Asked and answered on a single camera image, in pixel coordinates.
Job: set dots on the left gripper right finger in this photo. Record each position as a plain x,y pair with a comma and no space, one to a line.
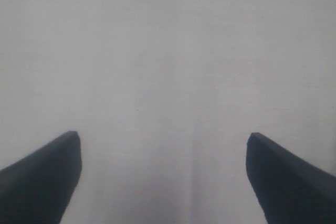
288,189

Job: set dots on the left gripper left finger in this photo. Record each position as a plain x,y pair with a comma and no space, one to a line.
39,187

